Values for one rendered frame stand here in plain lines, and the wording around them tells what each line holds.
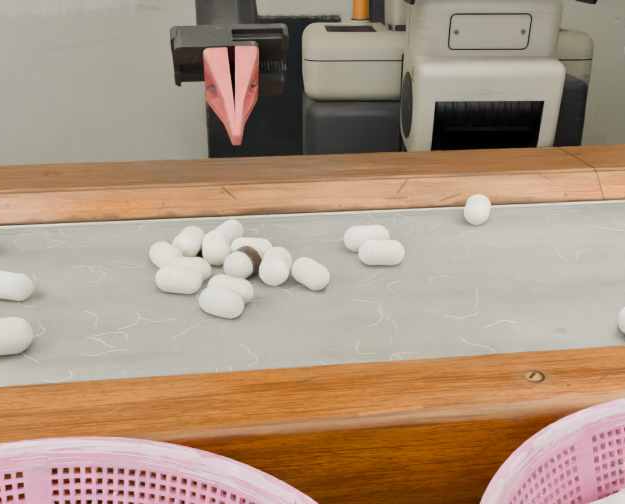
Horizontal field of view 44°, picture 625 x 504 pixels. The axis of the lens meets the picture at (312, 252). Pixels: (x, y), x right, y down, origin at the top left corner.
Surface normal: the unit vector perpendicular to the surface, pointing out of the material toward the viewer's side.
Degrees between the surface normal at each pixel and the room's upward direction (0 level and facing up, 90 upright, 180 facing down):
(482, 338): 0
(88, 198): 45
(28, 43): 90
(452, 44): 98
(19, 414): 0
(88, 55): 90
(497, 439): 90
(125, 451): 75
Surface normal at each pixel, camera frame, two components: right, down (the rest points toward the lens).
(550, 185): 0.09, -0.40
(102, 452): -0.06, 0.11
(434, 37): 0.03, 0.50
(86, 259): 0.00, -0.93
